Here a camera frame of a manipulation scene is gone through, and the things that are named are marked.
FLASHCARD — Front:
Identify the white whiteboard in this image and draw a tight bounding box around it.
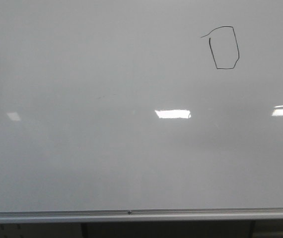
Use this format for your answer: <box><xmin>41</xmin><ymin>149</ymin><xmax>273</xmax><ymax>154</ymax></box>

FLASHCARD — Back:
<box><xmin>0</xmin><ymin>0</ymin><xmax>283</xmax><ymax>224</ymax></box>

